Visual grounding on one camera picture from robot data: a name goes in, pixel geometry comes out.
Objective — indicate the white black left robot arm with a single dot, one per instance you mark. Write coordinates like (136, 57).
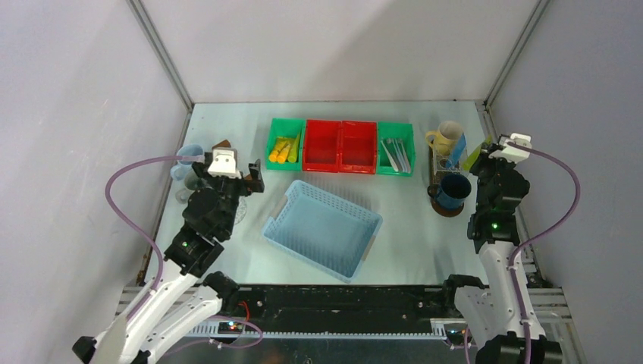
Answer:
(183, 293)

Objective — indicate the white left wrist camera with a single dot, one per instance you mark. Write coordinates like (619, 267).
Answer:
(224, 163)

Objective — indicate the red plastic bin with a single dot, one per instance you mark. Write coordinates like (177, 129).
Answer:
(340, 146)

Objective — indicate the green bin with toothpaste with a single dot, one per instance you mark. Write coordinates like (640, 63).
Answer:
(284, 130)

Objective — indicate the clear glass rectangular container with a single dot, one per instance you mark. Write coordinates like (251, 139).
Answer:
(439, 164)

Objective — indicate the yellow toothpaste tube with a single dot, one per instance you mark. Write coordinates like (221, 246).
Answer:
(273, 154)
(284, 152)

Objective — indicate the green bin with toothbrushes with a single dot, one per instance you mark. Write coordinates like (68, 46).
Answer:
(390, 132)

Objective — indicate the blue toothpaste tube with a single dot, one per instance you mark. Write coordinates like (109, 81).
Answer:
(456, 153)

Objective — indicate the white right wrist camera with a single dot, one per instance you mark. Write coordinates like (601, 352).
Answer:
(514, 148)

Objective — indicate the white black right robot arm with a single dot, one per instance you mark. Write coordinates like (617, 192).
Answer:
(500, 316)

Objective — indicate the grey ceramic mug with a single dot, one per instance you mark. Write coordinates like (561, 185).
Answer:
(191, 183)

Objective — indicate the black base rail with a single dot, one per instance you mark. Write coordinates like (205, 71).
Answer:
(342, 309)

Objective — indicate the dark blue ceramic mug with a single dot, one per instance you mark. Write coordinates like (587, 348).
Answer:
(451, 192)

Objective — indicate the light blue plastic basket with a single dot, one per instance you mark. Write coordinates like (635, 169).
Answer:
(323, 230)

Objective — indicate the light blue ceramic mug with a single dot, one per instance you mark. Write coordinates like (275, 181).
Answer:
(181, 169)

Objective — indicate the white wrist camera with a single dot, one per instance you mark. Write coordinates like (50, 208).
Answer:
(224, 163)
(514, 148)

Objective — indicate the yellow ceramic mug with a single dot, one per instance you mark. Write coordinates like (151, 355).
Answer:
(443, 140)

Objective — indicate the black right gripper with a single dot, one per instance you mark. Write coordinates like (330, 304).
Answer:
(484, 159)

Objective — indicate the brown oval wooden tray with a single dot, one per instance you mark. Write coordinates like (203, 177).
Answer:
(444, 211)

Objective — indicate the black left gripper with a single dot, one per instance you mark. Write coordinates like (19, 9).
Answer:
(257, 184)

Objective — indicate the clear textured glass tray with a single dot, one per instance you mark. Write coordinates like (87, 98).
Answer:
(241, 210)

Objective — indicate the lime green toothpaste tube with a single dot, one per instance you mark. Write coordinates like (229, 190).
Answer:
(471, 158)

